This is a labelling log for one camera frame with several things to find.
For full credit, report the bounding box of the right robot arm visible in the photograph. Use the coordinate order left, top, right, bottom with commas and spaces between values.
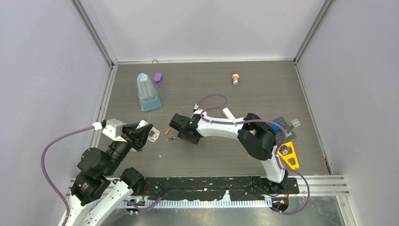
169, 110, 288, 193

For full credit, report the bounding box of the small toy figurine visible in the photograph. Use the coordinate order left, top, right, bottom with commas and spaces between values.
232, 71, 239, 85

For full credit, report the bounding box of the small grey lego piece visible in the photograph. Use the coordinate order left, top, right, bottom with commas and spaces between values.
285, 125, 295, 134

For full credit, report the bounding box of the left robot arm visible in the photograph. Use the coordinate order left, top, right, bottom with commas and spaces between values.
64, 119, 160, 226

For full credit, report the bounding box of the grey lego baseplate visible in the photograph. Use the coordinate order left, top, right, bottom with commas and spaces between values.
273, 117, 297, 144

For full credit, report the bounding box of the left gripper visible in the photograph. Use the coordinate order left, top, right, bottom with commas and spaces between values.
104, 120, 153, 174

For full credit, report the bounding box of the purple plastic cap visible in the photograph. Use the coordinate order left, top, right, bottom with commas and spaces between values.
153, 73, 163, 84

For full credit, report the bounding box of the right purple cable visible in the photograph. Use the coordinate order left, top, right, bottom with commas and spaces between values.
193, 94, 311, 217

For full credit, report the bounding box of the yellow triangular tool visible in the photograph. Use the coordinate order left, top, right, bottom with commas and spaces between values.
278, 141, 300, 170

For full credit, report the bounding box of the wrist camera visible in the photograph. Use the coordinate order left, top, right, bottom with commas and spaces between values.
192, 104, 203, 116
92, 119, 125, 142

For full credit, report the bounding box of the blue lego brick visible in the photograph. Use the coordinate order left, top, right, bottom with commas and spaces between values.
270, 123, 282, 131

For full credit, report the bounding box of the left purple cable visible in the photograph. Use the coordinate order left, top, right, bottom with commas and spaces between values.
41, 125, 167, 226

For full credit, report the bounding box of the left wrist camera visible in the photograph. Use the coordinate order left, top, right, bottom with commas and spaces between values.
92, 119, 125, 142

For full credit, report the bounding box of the purple cable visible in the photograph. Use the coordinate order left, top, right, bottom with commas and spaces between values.
41, 125, 167, 226
193, 94, 311, 217

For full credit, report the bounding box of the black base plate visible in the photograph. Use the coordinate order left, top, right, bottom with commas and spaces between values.
133, 176, 300, 202

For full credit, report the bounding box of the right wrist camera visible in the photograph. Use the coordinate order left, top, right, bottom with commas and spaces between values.
192, 104, 203, 116

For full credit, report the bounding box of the blue metronome in plastic wrap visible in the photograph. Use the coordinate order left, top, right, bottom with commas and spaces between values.
137, 73, 161, 112

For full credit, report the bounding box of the white remote control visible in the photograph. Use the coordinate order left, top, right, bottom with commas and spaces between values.
148, 127, 160, 143

